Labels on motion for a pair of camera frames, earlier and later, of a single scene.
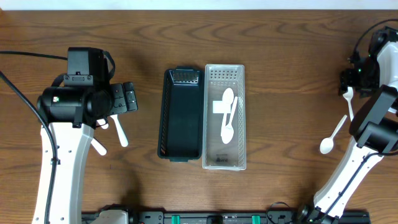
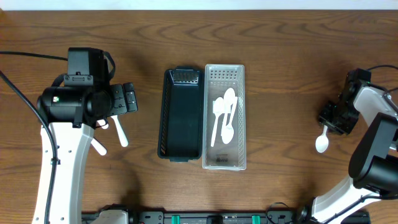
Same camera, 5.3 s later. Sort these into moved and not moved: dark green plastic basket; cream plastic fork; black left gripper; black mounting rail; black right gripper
Moved: black right gripper
Not moved: black left gripper; cream plastic fork; dark green plastic basket; black mounting rail
